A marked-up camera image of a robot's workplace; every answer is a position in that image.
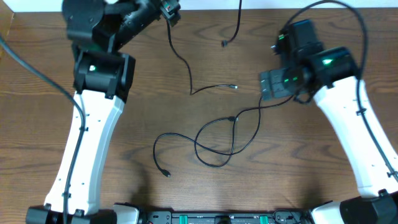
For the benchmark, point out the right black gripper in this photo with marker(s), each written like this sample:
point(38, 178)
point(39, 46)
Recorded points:
point(277, 88)

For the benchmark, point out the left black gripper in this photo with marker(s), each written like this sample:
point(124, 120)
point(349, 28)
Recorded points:
point(144, 16)

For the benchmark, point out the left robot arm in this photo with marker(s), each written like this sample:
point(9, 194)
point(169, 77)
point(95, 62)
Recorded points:
point(102, 79)

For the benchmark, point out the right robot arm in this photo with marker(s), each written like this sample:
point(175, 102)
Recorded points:
point(331, 79)

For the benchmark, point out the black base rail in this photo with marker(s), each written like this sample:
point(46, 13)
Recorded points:
point(224, 217)

